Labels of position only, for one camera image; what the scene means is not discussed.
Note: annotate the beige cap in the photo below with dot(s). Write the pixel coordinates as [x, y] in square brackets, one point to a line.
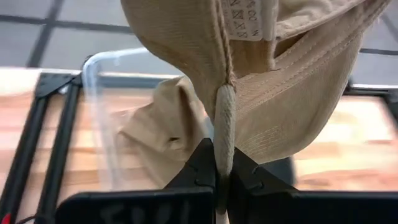
[161, 124]
[295, 102]

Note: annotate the clear plastic container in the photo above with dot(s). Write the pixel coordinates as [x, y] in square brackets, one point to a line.
[93, 81]

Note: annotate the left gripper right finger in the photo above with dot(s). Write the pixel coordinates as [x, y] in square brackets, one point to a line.
[280, 205]

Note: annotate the black aluminium frame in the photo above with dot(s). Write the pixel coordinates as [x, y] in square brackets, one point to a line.
[59, 155]

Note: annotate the dark green cap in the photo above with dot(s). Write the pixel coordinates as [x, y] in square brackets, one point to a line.
[281, 171]

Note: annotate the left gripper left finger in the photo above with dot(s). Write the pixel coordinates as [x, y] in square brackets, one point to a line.
[186, 205]

